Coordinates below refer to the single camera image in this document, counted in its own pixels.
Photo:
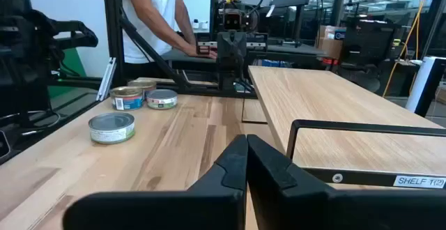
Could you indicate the blue label seafood can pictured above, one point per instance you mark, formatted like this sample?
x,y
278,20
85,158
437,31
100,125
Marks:
x,y
143,83
126,101

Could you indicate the wooden shelf black metal frame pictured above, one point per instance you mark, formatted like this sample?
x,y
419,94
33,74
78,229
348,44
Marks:
x,y
331,111

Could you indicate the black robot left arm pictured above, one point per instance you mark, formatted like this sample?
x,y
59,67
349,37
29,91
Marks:
x,y
230,78

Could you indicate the white round stand base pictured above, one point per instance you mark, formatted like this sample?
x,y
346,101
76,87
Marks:
x,y
423,83

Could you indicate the silver aluminium bar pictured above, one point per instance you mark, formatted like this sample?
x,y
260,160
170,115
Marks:
x,y
106,80

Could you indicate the grey desk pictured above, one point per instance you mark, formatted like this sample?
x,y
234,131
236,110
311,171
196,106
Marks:
x,y
285,50

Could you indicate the white shelf label sticker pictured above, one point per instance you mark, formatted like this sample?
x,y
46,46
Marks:
x,y
418,181

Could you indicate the cardboard box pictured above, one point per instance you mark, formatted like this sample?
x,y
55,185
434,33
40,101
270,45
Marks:
x,y
329,47

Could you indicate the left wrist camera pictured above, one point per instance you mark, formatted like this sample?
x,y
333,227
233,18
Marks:
x,y
232,20

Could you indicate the person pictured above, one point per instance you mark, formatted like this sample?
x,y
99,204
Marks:
x,y
150,21

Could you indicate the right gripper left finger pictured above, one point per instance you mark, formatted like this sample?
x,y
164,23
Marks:
x,y
157,209

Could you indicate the green label tuna can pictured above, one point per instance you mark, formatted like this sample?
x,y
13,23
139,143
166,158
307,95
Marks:
x,y
161,99
111,129

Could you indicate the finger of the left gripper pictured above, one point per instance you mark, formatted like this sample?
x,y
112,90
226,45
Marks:
x,y
225,48
239,48

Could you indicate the small white bottle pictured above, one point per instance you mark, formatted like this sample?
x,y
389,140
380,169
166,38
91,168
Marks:
x,y
196,24
204,25

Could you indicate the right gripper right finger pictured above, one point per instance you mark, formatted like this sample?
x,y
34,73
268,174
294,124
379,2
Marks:
x,y
348,209

